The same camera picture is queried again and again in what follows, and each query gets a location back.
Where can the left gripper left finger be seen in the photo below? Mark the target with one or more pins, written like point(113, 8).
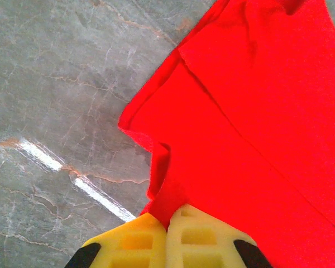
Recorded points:
point(128, 245)

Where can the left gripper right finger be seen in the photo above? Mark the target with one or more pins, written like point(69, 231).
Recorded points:
point(206, 245)

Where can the red printed t-shirt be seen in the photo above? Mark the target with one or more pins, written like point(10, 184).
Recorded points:
point(254, 125)

